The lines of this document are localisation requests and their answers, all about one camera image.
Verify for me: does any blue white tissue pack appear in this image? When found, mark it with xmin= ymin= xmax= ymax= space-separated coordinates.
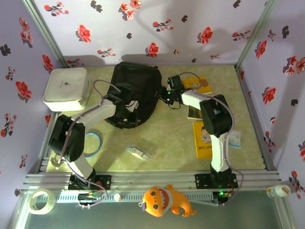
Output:
xmin=228 ymin=130 xmax=242 ymax=149

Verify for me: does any yellow book with brown circle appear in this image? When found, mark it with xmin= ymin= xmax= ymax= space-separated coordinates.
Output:
xmin=181 ymin=75 xmax=213 ymax=95

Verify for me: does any clear plastic packet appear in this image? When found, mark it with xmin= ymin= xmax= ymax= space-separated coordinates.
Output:
xmin=125 ymin=143 xmax=152 ymax=161

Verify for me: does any small controller circuit board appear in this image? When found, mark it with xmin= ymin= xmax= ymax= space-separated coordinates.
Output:
xmin=218 ymin=189 xmax=233 ymax=206
xmin=78 ymin=192 xmax=102 ymax=208

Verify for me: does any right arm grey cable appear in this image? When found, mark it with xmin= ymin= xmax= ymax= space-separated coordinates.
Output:
xmin=177 ymin=72 xmax=244 ymax=206

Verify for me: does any white zippered case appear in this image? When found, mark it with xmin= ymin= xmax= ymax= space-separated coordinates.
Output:
xmin=42 ymin=67 xmax=92 ymax=112

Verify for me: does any aluminium side rail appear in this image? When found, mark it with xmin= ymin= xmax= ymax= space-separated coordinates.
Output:
xmin=235 ymin=66 xmax=277 ymax=171
xmin=38 ymin=112 xmax=61 ymax=174

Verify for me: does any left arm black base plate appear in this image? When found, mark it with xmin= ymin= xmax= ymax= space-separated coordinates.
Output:
xmin=68 ymin=168 xmax=112 ymax=191

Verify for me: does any white pill bottle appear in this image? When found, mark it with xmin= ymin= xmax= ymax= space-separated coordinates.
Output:
xmin=266 ymin=184 xmax=291 ymax=199

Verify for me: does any aluminium frame rail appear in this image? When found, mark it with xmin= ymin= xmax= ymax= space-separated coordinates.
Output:
xmin=20 ymin=170 xmax=282 ymax=194

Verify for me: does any black backpack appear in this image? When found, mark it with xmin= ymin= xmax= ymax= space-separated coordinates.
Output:
xmin=104 ymin=61 xmax=163 ymax=129

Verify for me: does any white slotted cable duct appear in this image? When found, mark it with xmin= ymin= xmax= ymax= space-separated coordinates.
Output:
xmin=56 ymin=192 xmax=214 ymax=203

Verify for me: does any blue stethoscope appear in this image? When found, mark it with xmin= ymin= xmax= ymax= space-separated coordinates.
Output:
xmin=50 ymin=132 xmax=104 ymax=170

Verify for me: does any left arm grey cable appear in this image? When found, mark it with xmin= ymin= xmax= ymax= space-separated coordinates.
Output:
xmin=56 ymin=80 xmax=121 ymax=208

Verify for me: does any aluminium corner post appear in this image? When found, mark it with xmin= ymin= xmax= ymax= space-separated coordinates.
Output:
xmin=22 ymin=0 xmax=69 ymax=69
xmin=234 ymin=0 xmax=278 ymax=70

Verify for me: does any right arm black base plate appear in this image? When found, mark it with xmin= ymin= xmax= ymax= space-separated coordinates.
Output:
xmin=194 ymin=167 xmax=238 ymax=189

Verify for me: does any orange shark plush toy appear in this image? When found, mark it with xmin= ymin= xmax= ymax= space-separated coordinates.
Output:
xmin=138 ymin=184 xmax=197 ymax=218

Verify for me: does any clear tape roll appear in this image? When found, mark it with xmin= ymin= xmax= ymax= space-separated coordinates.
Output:
xmin=28 ymin=188 xmax=57 ymax=215

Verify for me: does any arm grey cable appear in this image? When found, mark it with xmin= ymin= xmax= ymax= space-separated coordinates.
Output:
xmin=177 ymin=72 xmax=244 ymax=206
xmin=56 ymin=80 xmax=121 ymax=208

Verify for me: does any yellow book with cartoon child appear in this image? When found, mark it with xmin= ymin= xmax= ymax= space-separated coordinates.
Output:
xmin=192 ymin=121 xmax=213 ymax=160

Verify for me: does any Animal Farm paperback book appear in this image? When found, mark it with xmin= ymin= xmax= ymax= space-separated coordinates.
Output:
xmin=187 ymin=105 xmax=203 ymax=121

